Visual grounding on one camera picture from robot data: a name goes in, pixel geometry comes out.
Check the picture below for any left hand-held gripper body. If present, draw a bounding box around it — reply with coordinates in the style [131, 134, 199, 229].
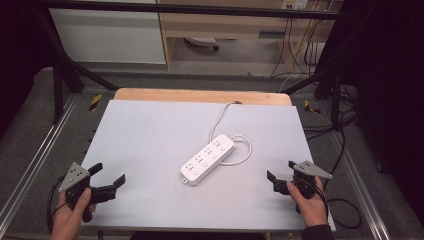
[58, 162, 98, 223]

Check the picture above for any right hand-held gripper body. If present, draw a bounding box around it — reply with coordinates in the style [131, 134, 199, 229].
[289, 160, 334, 214]

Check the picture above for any person's right hand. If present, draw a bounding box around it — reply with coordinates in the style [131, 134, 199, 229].
[286, 176, 330, 229]

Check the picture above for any person's left hand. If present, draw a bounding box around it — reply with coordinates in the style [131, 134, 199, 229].
[49, 188, 98, 240]

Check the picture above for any yellow black floor tape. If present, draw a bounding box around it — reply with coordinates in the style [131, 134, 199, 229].
[88, 93, 103, 112]
[303, 99, 322, 115]

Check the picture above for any white power strip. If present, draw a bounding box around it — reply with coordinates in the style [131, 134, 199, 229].
[179, 133, 238, 187]

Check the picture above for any black metal stand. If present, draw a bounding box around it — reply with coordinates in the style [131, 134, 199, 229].
[283, 49, 346, 132]
[33, 6, 120, 125]

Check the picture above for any white cabinet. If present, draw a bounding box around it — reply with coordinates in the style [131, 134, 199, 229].
[49, 7, 167, 65]

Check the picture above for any light wooden desk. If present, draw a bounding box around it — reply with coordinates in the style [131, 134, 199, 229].
[156, 0, 345, 71]

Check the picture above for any office chair base caster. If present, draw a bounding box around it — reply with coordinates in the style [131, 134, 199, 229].
[184, 36, 221, 52]

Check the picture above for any black metal crossbar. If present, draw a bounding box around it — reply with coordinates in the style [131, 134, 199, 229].
[42, 0, 355, 22]

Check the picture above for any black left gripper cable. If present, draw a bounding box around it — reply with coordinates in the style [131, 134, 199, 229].
[46, 174, 69, 235]

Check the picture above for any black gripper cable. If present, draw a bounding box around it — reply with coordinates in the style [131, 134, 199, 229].
[319, 128, 363, 230]
[46, 174, 69, 235]

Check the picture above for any aluminium floor rail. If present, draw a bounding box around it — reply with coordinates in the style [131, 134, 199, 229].
[0, 94, 80, 229]
[331, 131, 392, 240]

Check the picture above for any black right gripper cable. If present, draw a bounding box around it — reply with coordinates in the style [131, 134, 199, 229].
[319, 128, 363, 230]

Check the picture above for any white power strip cable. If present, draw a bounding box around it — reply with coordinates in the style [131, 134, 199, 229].
[208, 100, 253, 167]

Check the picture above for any bundle of black hanging cables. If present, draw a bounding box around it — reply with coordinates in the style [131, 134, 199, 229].
[270, 9, 334, 78]

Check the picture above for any white wall socket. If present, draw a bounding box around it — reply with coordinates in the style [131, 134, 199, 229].
[281, 0, 310, 11]

